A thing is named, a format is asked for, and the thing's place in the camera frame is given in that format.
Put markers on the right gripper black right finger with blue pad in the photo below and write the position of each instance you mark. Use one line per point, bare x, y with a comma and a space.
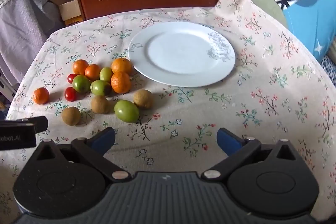
239, 151

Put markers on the green jujube back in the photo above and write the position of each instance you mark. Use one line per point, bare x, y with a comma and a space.
105, 74

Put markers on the brown kiwi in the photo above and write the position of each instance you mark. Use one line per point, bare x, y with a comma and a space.
143, 99
100, 105
71, 116

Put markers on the cardboard box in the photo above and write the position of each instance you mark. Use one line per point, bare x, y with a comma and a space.
70, 13

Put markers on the cherry tomato back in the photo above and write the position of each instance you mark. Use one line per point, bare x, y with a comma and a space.
71, 77

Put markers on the white ceramic plate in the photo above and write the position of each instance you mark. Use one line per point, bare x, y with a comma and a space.
182, 54

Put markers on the large orange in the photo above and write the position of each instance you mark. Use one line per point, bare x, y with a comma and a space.
120, 82
122, 65

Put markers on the green jujube dark spot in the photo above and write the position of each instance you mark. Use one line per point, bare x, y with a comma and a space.
100, 88

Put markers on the cherry tomato front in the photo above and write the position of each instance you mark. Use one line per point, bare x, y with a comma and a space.
70, 94

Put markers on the floral tablecloth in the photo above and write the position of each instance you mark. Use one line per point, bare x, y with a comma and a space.
276, 91

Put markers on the small orange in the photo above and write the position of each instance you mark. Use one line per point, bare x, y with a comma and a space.
79, 67
41, 96
92, 72

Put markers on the checkered grey cloth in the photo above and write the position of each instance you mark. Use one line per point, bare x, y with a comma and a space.
25, 27

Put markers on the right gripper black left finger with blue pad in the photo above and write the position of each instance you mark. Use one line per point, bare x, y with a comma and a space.
91, 152

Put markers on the cherry tomato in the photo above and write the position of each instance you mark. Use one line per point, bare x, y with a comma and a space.
70, 94
71, 77

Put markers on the large green jujube front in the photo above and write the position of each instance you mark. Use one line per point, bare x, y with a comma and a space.
126, 111

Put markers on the large orange front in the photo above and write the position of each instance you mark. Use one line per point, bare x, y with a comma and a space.
120, 82

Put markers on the large orange back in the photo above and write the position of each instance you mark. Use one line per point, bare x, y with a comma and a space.
122, 65

